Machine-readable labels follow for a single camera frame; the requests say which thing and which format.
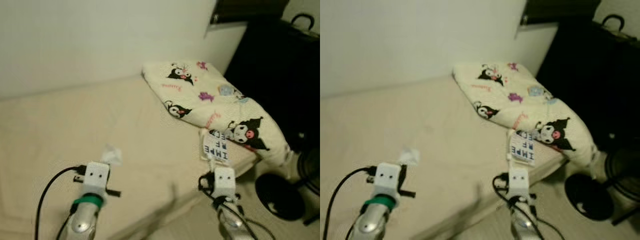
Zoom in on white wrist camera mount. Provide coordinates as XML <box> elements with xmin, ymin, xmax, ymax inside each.
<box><xmin>212</xmin><ymin>166</ymin><xmax>236</xmax><ymax>198</ymax></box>
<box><xmin>376</xmin><ymin>162</ymin><xmax>405</xmax><ymax>201</ymax></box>
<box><xmin>82</xmin><ymin>161</ymin><xmax>111</xmax><ymax>201</ymax></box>
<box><xmin>507</xmin><ymin>167</ymin><xmax>530</xmax><ymax>198</ymax></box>

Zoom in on tall black case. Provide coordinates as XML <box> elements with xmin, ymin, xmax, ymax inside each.
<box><xmin>223</xmin><ymin>13</ymin><xmax>321</xmax><ymax>153</ymax></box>
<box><xmin>535</xmin><ymin>13</ymin><xmax>640</xmax><ymax>153</ymax></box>

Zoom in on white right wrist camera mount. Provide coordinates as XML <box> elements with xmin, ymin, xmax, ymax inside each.
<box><xmin>212</xmin><ymin>166</ymin><xmax>236</xmax><ymax>198</ymax></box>
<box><xmin>507</xmin><ymin>167</ymin><xmax>530</xmax><ymax>198</ymax></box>

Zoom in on white tissue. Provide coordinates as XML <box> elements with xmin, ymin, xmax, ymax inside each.
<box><xmin>101</xmin><ymin>145</ymin><xmax>123</xmax><ymax>167</ymax></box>

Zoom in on black pedestal fan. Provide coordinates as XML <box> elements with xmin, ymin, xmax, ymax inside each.
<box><xmin>255</xmin><ymin>147</ymin><xmax>321</xmax><ymax>223</ymax></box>
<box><xmin>565</xmin><ymin>150</ymin><xmax>640</xmax><ymax>226</ymax></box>

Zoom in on mattress with beige sheet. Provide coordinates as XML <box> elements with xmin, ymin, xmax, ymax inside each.
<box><xmin>320</xmin><ymin>75</ymin><xmax>571</xmax><ymax>240</ymax></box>
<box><xmin>0</xmin><ymin>75</ymin><xmax>261</xmax><ymax>240</ymax></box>

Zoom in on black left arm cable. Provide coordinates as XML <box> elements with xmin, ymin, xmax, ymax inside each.
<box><xmin>322</xmin><ymin>166</ymin><xmax>378</xmax><ymax>240</ymax></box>
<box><xmin>34</xmin><ymin>166</ymin><xmax>86</xmax><ymax>240</ymax></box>

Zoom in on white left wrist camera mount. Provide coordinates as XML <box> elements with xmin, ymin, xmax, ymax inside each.
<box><xmin>376</xmin><ymin>162</ymin><xmax>405</xmax><ymax>201</ymax></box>
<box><xmin>82</xmin><ymin>161</ymin><xmax>111</xmax><ymax>201</ymax></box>

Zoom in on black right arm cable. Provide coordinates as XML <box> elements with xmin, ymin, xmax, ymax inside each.
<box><xmin>198</xmin><ymin>175</ymin><xmax>276</xmax><ymax>240</ymax></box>
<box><xmin>492</xmin><ymin>175</ymin><xmax>566</xmax><ymax>240</ymax></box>

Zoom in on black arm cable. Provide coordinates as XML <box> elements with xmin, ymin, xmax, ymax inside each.
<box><xmin>492</xmin><ymin>175</ymin><xmax>566</xmax><ymax>240</ymax></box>
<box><xmin>322</xmin><ymin>166</ymin><xmax>378</xmax><ymax>240</ymax></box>
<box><xmin>198</xmin><ymin>175</ymin><xmax>276</xmax><ymax>240</ymax></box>
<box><xmin>34</xmin><ymin>166</ymin><xmax>86</xmax><ymax>240</ymax></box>

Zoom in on white book blue letters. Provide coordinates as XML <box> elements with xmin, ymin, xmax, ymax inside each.
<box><xmin>507</xmin><ymin>130</ymin><xmax>537</xmax><ymax>167</ymax></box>
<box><xmin>201</xmin><ymin>129</ymin><xmax>233</xmax><ymax>166</ymax></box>

